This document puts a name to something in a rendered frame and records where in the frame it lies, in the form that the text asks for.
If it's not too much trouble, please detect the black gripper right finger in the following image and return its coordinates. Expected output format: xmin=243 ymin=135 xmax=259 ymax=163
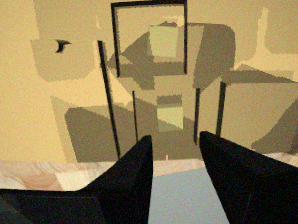
xmin=198 ymin=131 xmax=298 ymax=224

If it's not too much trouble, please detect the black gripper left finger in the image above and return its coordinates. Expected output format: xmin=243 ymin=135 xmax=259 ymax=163
xmin=0 ymin=135 xmax=153 ymax=224

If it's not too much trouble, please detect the yellow cube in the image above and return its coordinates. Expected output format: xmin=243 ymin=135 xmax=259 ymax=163
xmin=157 ymin=103 xmax=184 ymax=132
xmin=148 ymin=26 xmax=178 ymax=57

